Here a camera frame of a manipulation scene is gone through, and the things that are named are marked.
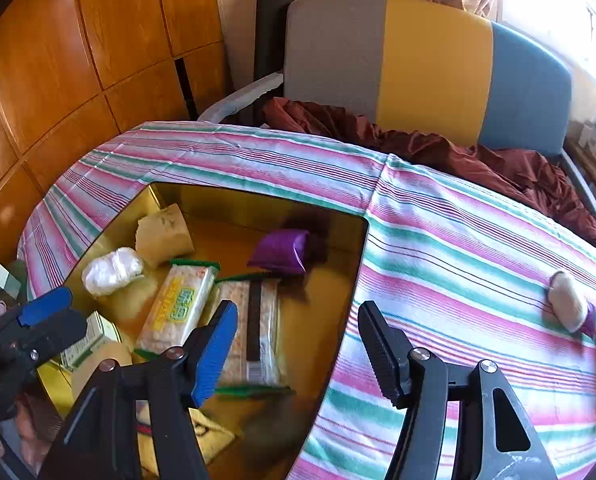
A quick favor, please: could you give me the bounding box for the wooden wardrobe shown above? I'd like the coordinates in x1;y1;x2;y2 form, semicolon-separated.
0;0;229;266

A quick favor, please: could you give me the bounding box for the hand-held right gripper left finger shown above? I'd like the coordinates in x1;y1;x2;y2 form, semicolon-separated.
38;300;239;480

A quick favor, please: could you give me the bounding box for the grey yellow blue armchair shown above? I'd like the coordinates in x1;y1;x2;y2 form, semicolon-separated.
198;0;596;261

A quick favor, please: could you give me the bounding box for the white plastic bag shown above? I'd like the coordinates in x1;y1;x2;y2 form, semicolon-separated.
81;246;145;297

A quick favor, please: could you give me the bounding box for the green tea box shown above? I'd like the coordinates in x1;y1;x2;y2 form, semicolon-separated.
60;311;121;372

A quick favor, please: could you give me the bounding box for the person's left hand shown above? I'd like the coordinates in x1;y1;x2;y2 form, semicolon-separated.
0;394;64;467

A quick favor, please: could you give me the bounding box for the snack packet with brown strip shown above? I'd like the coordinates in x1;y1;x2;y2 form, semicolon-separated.
213;275;296;396

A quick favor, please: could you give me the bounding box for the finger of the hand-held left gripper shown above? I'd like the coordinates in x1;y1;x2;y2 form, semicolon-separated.
0;287;73;333
12;308;88;368

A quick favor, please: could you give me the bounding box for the purple packet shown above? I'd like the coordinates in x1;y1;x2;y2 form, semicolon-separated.
247;229;311;276

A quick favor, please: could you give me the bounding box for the black rolled mat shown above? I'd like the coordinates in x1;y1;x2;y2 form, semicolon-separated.
254;0;297;128

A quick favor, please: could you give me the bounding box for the red-brown cloth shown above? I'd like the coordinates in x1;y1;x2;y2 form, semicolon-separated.
262;97;596;248

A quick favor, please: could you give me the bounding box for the brownish worn sponge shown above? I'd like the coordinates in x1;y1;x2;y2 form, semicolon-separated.
135;203;195;267

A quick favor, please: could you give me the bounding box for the gold box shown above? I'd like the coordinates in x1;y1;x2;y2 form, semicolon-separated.
36;182;369;480

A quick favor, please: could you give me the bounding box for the snack packet with green label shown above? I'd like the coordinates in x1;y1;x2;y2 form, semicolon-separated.
135;258;221;358

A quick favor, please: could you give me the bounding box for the beige round object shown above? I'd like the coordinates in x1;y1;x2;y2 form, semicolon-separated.
548;270;596;338

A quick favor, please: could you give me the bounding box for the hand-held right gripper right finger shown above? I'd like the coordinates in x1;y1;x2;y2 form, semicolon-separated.
357;301;559;480

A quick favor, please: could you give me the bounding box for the small grey-green box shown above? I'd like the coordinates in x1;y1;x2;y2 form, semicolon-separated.
0;261;28;306

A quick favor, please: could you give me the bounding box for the striped bed sheet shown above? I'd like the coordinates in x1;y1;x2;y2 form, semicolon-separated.
16;121;596;480

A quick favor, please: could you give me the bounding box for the yellow plush toy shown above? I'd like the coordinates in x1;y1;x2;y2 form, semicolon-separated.
136;400;236;478

